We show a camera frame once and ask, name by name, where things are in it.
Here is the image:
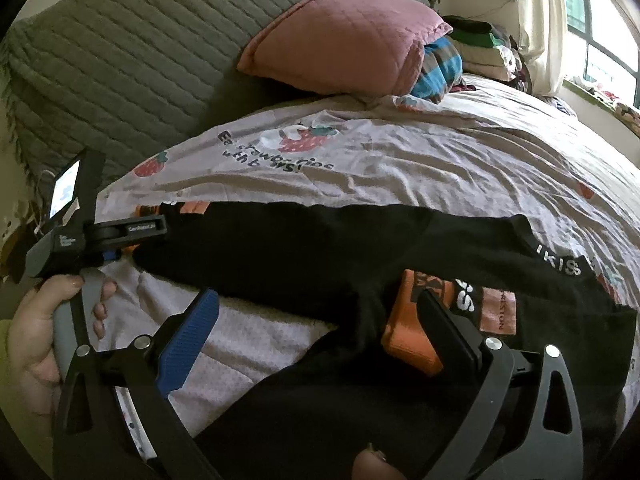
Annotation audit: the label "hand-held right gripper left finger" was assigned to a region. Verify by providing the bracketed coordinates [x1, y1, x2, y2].
[52, 287, 221, 480]

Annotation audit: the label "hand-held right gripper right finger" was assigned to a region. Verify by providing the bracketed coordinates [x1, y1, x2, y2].
[417, 290, 586, 480]

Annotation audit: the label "black garment with orange print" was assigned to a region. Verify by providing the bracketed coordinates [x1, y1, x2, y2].
[132, 200, 638, 480]

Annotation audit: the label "pile of folded clothes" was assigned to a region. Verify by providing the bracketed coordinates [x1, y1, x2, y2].
[442, 15, 531, 93]

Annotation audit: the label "clothes on windowsill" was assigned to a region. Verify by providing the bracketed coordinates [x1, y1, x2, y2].
[565, 75, 640, 136]

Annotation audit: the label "person's left hand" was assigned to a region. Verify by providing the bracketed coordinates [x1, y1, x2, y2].
[9, 275, 118, 411]

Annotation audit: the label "person's right hand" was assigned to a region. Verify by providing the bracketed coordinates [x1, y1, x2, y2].
[351, 447, 401, 480]

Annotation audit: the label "strawberry print bed sheet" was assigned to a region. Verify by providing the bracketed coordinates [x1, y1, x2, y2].
[95, 72, 640, 461]

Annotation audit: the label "grey quilted headboard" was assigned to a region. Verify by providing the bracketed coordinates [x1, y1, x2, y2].
[0, 0, 436, 196]

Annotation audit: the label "blue striped cloth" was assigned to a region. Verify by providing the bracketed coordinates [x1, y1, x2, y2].
[410, 35, 463, 103]

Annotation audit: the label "dark framed window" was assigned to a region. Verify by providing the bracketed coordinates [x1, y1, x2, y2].
[562, 0, 640, 111]

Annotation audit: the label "pink quilted pillow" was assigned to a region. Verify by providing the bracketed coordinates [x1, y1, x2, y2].
[236, 0, 453, 98]

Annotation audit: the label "cream curtain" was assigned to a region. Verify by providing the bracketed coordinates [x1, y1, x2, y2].
[517, 0, 568, 98]

